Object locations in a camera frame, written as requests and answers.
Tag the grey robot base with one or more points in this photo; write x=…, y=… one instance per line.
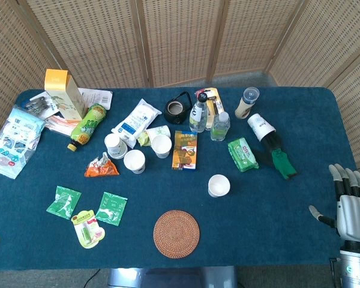
x=171, y=277

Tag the bamboo folding screen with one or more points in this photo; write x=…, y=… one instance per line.
x=180, y=39

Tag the green tea bottle yellow cap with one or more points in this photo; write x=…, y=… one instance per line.
x=88, y=126

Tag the black and green glove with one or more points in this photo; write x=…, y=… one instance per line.
x=280, y=160

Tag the white tube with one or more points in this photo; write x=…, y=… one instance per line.
x=261, y=127

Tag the orange and blue box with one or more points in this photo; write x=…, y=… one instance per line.
x=184, y=150

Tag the lying white paper cup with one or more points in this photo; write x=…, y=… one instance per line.
x=160, y=130

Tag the razor on yellow card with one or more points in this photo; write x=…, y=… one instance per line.
x=214, y=100

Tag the tall yellow pomelo carton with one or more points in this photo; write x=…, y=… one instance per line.
x=67, y=96

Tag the small clear bottle green label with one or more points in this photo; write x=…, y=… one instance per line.
x=220, y=127

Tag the crumpled green wrapper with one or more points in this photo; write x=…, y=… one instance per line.
x=144, y=138

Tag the white flower paper cup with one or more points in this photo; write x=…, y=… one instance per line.
x=161, y=145
x=219, y=186

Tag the lip balm blister pack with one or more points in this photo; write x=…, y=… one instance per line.
x=87, y=229

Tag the stack of inverted paper cups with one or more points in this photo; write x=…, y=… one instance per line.
x=115, y=145

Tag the green wet wipes pack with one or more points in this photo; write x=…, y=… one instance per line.
x=243, y=154

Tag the orange crumpled snack bag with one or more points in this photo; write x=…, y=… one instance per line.
x=103, y=169

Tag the white printed paper sheet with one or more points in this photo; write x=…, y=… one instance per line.
x=97, y=97

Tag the round rattan coaster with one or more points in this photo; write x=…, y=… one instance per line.
x=176, y=234

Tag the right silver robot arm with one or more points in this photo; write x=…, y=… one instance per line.
x=357, y=267

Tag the tall clear lime soda bottle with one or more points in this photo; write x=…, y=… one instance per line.
x=198, y=117

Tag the dark items blister pack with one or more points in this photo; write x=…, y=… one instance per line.
x=39, y=103

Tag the green tea sachet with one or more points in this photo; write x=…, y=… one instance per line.
x=111, y=208
x=63, y=202

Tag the cream bottle blue cap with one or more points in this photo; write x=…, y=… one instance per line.
x=246, y=105

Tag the blue table cloth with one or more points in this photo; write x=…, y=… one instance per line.
x=258, y=225

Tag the black cast iron teapot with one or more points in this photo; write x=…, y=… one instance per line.
x=175, y=109

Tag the white wipes pack blue label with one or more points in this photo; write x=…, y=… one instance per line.
x=136, y=120

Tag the pink white flat packet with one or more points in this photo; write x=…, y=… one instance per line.
x=61, y=123

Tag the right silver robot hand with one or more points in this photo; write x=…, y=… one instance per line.
x=352, y=216

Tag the clear bag of masks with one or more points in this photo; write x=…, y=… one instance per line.
x=13, y=144

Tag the stacked flower paper cups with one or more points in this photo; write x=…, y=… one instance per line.
x=134, y=160

